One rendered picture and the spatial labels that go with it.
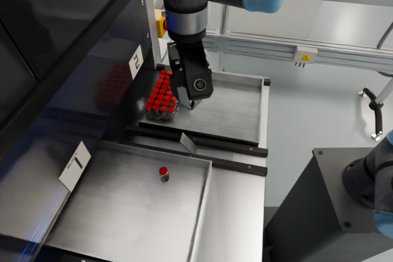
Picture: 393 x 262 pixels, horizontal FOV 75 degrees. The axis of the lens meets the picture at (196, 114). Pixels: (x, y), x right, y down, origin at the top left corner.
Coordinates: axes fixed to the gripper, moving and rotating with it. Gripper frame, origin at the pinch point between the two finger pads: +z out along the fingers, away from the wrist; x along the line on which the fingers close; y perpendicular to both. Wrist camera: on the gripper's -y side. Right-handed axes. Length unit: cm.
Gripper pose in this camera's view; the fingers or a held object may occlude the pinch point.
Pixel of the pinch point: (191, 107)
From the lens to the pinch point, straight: 60.6
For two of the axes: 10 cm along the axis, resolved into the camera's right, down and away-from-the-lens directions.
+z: 0.1, 6.5, 7.6
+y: -2.3, -7.4, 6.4
